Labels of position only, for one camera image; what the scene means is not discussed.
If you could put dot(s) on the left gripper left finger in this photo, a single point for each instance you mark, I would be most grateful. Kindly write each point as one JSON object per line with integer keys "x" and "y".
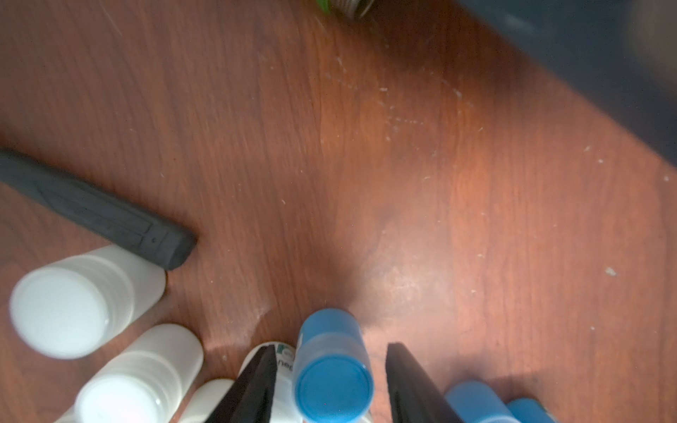
{"x": 250, "y": 399}

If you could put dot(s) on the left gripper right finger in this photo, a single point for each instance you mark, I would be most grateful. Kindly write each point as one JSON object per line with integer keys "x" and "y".
{"x": 414, "y": 398}

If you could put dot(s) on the blue paint can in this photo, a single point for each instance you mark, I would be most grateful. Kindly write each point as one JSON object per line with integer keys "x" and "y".
{"x": 528, "y": 410}
{"x": 476, "y": 402}
{"x": 332, "y": 376}

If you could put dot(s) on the teal drawer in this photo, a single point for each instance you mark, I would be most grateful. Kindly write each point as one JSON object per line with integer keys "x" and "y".
{"x": 620, "y": 55}

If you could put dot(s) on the white paint can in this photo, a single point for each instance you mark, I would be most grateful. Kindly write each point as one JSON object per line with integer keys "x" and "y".
{"x": 205, "y": 399}
{"x": 147, "y": 382}
{"x": 284, "y": 408}
{"x": 72, "y": 307}

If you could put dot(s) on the small claw hammer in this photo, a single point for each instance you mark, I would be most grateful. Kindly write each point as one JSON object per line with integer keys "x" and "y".
{"x": 131, "y": 227}

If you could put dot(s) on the green plastic faucet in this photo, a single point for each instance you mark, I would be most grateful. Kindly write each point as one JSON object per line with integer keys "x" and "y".
{"x": 350, "y": 9}

